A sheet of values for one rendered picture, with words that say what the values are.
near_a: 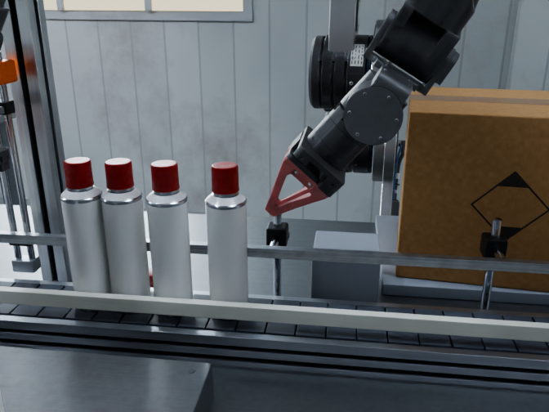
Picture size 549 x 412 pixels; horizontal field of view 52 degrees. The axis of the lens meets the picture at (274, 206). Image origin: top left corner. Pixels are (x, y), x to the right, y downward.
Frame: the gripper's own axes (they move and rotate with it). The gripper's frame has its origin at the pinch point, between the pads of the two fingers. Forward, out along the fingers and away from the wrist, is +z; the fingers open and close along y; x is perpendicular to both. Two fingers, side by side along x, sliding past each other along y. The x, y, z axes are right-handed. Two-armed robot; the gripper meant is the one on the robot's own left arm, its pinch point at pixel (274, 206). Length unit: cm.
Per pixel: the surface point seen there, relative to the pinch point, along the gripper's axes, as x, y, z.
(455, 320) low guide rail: 24.8, 3.4, -5.4
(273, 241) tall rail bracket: 4.2, -6.2, 6.4
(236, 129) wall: -10, -249, 74
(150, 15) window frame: -86, -251, 59
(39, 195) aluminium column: -25.8, -12.5, 29.0
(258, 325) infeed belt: 9.0, 2.3, 13.0
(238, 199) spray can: -3.8, 0.3, 2.3
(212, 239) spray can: -3.0, 1.5, 8.2
